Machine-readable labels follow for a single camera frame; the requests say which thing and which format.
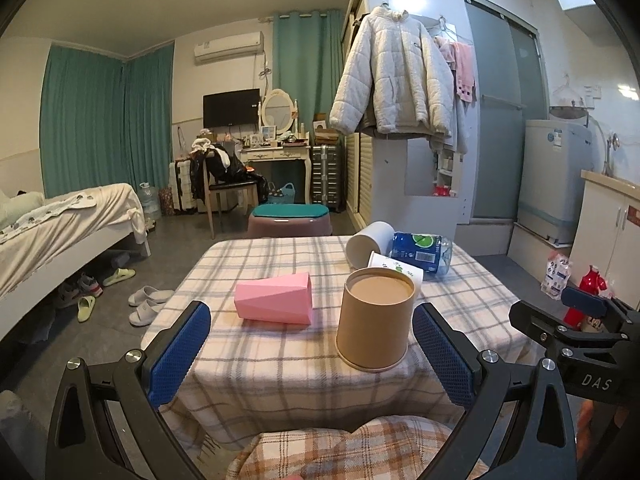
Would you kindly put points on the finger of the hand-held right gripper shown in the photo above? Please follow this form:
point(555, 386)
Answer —
point(587, 300)
point(537, 317)

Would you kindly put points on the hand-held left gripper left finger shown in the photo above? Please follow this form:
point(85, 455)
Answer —
point(181, 355)

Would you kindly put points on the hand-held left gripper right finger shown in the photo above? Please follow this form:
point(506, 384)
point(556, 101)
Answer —
point(444, 355)

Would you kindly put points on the pink faceted cup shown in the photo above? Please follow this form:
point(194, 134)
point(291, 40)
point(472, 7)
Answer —
point(275, 301)

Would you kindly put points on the brown paper cup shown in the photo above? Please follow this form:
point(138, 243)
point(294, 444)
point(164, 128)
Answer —
point(375, 321)

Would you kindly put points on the white printed paper cup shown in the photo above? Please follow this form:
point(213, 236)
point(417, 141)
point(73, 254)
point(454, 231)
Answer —
point(397, 269)

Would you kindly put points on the plain white cup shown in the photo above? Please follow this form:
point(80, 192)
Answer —
point(369, 249)

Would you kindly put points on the person's right hand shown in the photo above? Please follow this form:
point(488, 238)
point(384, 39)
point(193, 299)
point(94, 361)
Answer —
point(586, 427)

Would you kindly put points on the red bottle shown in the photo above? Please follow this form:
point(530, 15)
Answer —
point(590, 300)

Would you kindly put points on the white printed packet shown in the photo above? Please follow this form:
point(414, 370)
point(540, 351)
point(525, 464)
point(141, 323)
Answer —
point(556, 276)

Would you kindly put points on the white slipper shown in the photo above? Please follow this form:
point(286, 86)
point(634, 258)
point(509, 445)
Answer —
point(150, 294)
point(145, 314)

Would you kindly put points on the white sink cabinet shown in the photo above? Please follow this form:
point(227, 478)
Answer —
point(612, 230)

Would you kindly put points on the plaid tablecloth table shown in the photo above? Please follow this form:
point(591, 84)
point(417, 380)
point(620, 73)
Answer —
point(280, 365)

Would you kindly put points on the green slipper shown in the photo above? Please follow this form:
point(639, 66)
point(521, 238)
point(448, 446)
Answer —
point(86, 308)
point(119, 276)

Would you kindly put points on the blue label plastic bottle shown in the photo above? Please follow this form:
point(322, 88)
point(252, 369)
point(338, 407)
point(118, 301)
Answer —
point(424, 252)

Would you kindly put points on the grey sneaker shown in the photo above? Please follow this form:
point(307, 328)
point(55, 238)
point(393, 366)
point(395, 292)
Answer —
point(65, 296)
point(90, 285)

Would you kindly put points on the white washing machine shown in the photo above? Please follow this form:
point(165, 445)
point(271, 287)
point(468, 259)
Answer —
point(557, 175)

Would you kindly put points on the person's plaid pants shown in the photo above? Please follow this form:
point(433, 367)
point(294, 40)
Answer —
point(350, 452)

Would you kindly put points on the metal faucet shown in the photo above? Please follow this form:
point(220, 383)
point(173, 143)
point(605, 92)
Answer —
point(610, 152)

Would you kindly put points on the patterned gift bag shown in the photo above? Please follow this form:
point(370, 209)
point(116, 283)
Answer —
point(166, 201)

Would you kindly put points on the clear water jug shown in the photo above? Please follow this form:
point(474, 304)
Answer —
point(149, 201)

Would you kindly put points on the bed with white sheet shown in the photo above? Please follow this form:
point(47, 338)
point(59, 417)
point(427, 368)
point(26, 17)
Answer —
point(65, 240)

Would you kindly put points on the white suitcase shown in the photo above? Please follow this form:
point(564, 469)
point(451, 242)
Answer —
point(181, 186)

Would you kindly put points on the teal topped stool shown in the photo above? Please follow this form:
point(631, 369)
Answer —
point(289, 220)

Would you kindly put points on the wooden chair with clothes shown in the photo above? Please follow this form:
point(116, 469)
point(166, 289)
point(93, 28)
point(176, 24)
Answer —
point(220, 180)

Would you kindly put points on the blue plastic basket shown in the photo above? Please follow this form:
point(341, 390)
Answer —
point(282, 195)

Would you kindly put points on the white wardrobe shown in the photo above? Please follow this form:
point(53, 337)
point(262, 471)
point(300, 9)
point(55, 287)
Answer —
point(390, 170)

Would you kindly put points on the printed blanket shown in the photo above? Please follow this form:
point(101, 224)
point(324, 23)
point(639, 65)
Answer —
point(47, 212)

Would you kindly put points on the frosted glass sliding door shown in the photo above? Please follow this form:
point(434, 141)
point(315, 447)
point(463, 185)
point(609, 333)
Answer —
point(500, 125)

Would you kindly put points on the white clothes hanger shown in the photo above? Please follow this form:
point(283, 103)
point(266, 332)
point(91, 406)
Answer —
point(567, 94)

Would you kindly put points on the silver suitcase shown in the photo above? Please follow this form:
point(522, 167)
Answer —
point(326, 174)

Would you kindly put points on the white dressing table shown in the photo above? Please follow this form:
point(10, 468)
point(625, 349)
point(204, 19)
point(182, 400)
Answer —
point(275, 154)

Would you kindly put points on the teal curtain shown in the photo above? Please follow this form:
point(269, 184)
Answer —
point(150, 125)
point(307, 72)
point(82, 120)

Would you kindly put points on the black television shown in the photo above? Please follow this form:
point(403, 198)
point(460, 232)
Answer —
point(231, 107)

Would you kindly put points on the pink towel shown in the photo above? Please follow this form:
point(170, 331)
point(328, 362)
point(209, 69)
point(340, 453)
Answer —
point(465, 72)

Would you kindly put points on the oval vanity mirror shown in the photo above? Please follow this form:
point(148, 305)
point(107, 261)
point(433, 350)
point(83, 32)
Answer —
point(276, 109)

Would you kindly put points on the white puffer jacket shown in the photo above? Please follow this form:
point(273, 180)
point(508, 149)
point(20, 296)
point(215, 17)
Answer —
point(395, 75)

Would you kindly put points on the white air conditioner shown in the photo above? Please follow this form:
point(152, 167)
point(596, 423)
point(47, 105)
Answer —
point(228, 46)

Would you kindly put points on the picture frame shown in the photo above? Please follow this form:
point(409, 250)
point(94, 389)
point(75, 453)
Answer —
point(268, 132)

